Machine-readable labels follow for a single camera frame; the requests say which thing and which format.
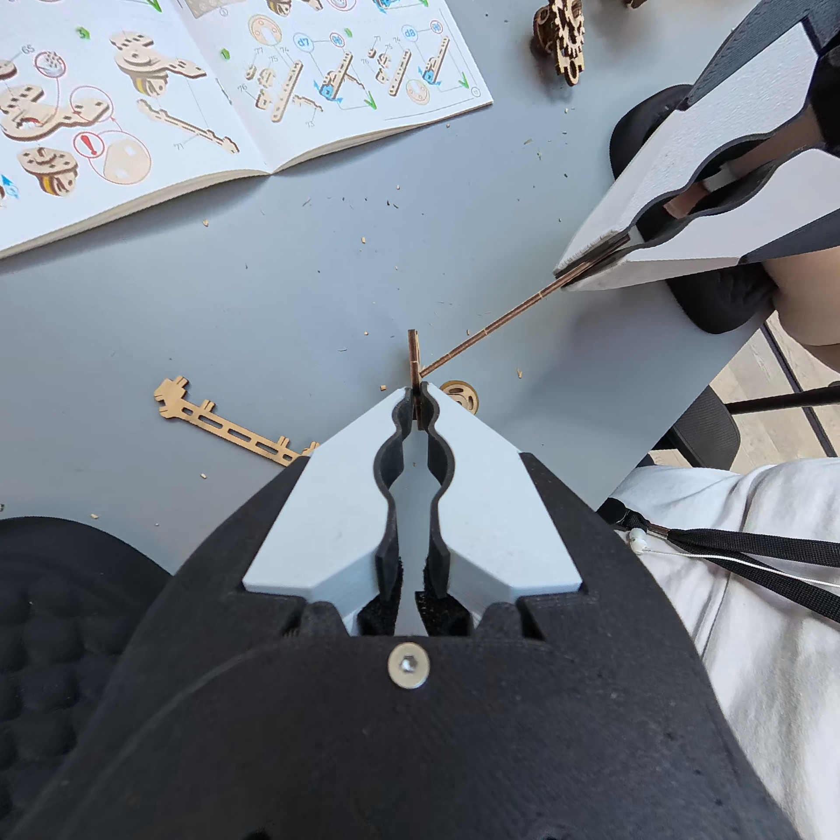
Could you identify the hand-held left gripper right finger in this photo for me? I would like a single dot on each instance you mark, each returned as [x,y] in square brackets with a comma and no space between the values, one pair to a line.
[499,525]

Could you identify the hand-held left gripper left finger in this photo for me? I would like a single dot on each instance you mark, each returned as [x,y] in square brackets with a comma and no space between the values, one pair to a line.
[328,518]

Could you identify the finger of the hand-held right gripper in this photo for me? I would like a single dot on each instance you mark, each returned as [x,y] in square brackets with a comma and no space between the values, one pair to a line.
[709,131]
[722,236]

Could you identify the small wooden plate with holes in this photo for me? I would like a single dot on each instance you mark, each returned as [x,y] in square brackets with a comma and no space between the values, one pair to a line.
[413,354]

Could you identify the thin wooden strip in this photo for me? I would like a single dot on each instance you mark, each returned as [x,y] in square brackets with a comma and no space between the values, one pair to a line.
[485,333]

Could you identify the person's right forearm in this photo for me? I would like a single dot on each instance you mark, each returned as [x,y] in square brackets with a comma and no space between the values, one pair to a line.
[807,295]

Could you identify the round wooden disc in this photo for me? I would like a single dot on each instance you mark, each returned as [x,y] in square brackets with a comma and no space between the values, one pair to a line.
[464,394]

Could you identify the slotted wooden bar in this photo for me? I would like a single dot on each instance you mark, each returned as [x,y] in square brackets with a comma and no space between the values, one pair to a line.
[216,423]

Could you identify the small wooden gear assembly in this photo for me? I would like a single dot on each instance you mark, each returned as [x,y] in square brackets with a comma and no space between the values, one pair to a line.
[564,39]

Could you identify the black office chair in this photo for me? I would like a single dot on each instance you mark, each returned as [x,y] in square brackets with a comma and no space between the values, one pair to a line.
[695,426]

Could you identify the person's white shirt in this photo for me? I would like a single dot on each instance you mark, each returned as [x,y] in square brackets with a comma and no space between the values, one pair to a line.
[754,689]

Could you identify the black textured cushion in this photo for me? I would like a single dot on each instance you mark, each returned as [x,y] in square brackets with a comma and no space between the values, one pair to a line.
[52,656]

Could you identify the assembly instruction booklet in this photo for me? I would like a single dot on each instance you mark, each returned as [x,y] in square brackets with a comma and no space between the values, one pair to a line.
[197,131]

